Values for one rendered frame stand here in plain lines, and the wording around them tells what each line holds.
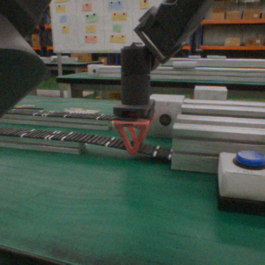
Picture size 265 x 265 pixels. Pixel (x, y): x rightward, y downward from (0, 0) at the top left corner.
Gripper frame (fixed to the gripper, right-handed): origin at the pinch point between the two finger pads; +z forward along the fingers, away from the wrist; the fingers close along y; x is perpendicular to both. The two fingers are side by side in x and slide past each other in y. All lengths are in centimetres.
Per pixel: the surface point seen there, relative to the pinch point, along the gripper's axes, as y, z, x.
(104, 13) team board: 292, -60, 106
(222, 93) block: 36.6, -6.1, -19.4
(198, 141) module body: -5.2, -3.9, -12.6
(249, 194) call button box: -17.4, -1.0, -19.7
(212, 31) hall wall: 1049, -80, -49
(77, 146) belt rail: -1.9, 0.5, 12.2
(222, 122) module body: 1.9, -5.7, -17.1
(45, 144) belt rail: -1.1, 1.1, 20.4
